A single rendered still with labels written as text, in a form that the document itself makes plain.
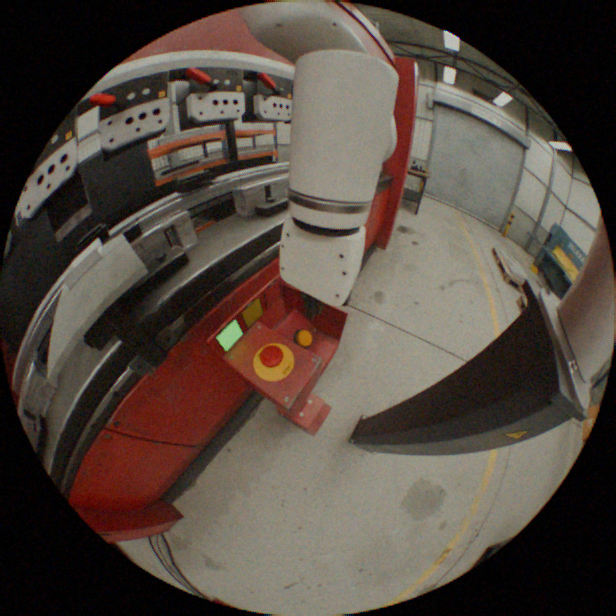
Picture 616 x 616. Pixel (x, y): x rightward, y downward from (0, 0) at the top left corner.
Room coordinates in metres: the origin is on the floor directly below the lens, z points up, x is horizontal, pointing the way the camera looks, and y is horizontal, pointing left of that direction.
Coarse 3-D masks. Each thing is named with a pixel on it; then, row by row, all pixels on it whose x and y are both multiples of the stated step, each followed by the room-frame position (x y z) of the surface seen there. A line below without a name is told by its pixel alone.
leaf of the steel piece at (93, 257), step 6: (102, 246) 0.23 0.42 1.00; (90, 252) 0.16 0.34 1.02; (96, 252) 0.16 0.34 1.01; (84, 258) 0.14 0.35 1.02; (90, 258) 0.15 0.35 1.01; (96, 258) 0.16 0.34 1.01; (78, 264) 0.13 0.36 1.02; (84, 264) 0.14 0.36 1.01; (90, 264) 0.15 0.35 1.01; (72, 270) 0.12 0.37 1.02; (78, 270) 0.13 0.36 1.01; (84, 270) 0.13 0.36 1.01; (72, 276) 0.11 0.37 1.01; (78, 276) 0.12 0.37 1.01; (66, 282) 0.10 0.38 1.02; (72, 282) 0.11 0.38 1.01
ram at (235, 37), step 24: (192, 24) 0.41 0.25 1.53; (216, 24) 0.47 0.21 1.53; (240, 24) 0.53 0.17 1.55; (144, 48) 0.33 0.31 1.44; (168, 48) 0.37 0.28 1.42; (192, 48) 0.42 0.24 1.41; (216, 48) 0.48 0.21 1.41; (240, 48) 0.54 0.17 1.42; (264, 48) 0.61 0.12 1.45; (144, 72) 0.33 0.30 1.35; (264, 72) 0.61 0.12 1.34; (288, 72) 0.70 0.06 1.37
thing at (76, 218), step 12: (72, 180) 0.21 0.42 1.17; (60, 192) 0.18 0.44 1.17; (72, 192) 0.21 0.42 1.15; (84, 192) 0.23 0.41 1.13; (48, 204) 0.16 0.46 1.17; (60, 204) 0.18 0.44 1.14; (72, 204) 0.20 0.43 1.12; (84, 204) 0.22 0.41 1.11; (48, 216) 0.15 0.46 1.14; (60, 216) 0.17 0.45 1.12; (72, 216) 0.19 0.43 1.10; (84, 216) 0.22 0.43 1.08; (60, 228) 0.16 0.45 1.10; (72, 228) 0.19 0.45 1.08; (60, 240) 0.16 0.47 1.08
